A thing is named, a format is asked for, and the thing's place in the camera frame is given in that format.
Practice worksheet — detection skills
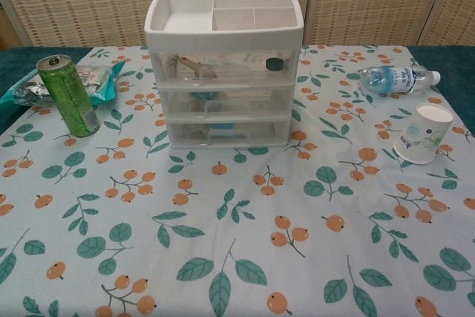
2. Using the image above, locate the green drink can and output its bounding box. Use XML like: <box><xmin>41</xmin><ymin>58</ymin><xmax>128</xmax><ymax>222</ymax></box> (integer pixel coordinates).
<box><xmin>36</xmin><ymin>54</ymin><xmax>102</xmax><ymax>138</ymax></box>

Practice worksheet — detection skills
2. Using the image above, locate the clear plastic water bottle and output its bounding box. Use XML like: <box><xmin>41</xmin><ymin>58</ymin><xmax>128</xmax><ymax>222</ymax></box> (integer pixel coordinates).
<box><xmin>358</xmin><ymin>65</ymin><xmax>442</xmax><ymax>96</ymax></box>

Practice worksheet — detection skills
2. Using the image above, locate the small wooden stick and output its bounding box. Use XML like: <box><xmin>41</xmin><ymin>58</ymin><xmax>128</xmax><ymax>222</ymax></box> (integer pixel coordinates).
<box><xmin>174</xmin><ymin>55</ymin><xmax>217</xmax><ymax>80</ymax></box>

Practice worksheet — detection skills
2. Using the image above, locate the white drawer organizer box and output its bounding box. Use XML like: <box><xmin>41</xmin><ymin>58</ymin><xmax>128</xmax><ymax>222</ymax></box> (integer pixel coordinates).
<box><xmin>143</xmin><ymin>0</ymin><xmax>306</xmax><ymax>153</ymax></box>

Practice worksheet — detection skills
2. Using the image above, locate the small blue item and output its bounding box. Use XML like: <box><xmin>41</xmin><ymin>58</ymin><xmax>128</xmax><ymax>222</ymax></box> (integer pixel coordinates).
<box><xmin>209</xmin><ymin>122</ymin><xmax>235</xmax><ymax>134</ymax></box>

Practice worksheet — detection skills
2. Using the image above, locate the small teal item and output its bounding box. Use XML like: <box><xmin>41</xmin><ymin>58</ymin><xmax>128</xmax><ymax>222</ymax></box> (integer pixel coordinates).
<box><xmin>189</xmin><ymin>91</ymin><xmax>212</xmax><ymax>105</ymax></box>

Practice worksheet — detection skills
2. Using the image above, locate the clear drawer with stick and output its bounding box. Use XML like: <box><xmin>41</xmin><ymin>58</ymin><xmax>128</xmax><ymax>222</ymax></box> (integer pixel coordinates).
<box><xmin>151</xmin><ymin>49</ymin><xmax>300</xmax><ymax>90</ymax></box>

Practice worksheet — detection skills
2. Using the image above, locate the fruit print tablecloth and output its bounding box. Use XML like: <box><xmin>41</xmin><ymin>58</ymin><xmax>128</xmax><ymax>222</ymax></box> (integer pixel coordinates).
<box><xmin>0</xmin><ymin>44</ymin><xmax>475</xmax><ymax>317</ymax></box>

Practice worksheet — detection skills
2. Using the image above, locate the teal snack bag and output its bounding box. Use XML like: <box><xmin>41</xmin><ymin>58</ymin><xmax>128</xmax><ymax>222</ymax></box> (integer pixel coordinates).
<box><xmin>0</xmin><ymin>60</ymin><xmax>126</xmax><ymax>108</ymax></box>

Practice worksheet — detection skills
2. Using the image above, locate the woven bamboo folding screen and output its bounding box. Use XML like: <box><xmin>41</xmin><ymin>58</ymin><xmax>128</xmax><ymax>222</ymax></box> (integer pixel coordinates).
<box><xmin>0</xmin><ymin>0</ymin><xmax>475</xmax><ymax>50</ymax></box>

